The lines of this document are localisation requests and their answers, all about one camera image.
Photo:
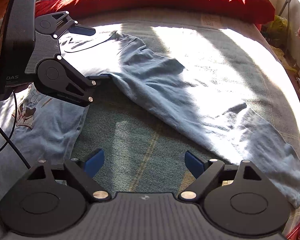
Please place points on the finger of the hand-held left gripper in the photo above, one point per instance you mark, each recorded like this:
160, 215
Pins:
82, 30
77, 80

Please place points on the light blue cartoon-print shirt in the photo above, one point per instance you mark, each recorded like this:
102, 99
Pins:
165, 92

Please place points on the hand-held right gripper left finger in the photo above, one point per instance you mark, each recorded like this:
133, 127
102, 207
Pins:
95, 164

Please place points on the grey-green plaid bed sheet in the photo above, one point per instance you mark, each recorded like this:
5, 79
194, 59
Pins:
140, 140

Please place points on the yellow-green plastic bag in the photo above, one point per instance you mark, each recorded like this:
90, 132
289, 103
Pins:
277, 27

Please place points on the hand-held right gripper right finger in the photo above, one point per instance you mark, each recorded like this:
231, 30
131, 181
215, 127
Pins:
193, 164

